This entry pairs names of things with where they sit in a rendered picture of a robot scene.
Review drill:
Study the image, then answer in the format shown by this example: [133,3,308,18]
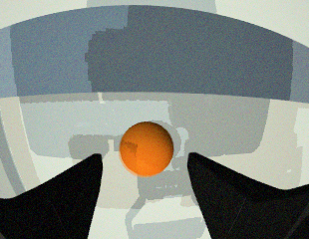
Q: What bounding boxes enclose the low clear glass walls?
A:
[0,119,26,199]

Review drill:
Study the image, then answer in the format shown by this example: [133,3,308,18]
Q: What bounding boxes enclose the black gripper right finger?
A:
[186,152,309,239]

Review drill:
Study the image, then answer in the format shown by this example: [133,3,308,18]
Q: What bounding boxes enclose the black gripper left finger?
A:
[0,152,103,239]

